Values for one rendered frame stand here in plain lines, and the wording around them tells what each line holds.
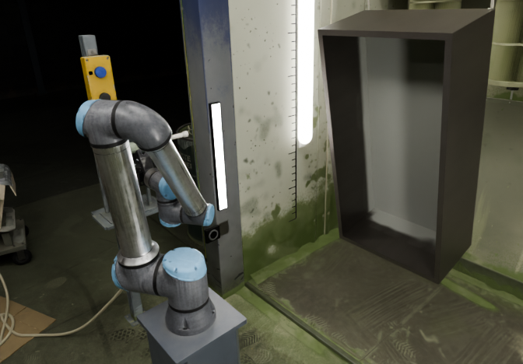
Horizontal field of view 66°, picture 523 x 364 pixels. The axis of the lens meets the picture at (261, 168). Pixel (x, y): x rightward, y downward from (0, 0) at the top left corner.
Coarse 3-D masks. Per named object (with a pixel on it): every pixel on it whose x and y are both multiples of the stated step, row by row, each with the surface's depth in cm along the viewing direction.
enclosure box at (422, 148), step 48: (336, 48) 191; (384, 48) 198; (432, 48) 181; (480, 48) 156; (336, 96) 200; (384, 96) 211; (432, 96) 191; (480, 96) 168; (336, 144) 211; (384, 144) 226; (432, 144) 203; (480, 144) 183; (336, 192) 221; (384, 192) 243; (432, 192) 217; (384, 240) 228; (432, 240) 222
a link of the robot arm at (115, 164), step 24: (96, 120) 118; (96, 144) 121; (120, 144) 123; (120, 168) 126; (120, 192) 129; (120, 216) 134; (144, 216) 140; (120, 240) 139; (144, 240) 141; (120, 264) 143; (144, 264) 142; (120, 288) 149; (144, 288) 144
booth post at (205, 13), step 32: (192, 0) 196; (224, 0) 202; (192, 32) 204; (224, 32) 207; (192, 64) 211; (224, 64) 212; (192, 96) 220; (224, 96) 218; (192, 128) 229; (224, 128) 223; (224, 160) 229; (224, 256) 249; (224, 288) 256
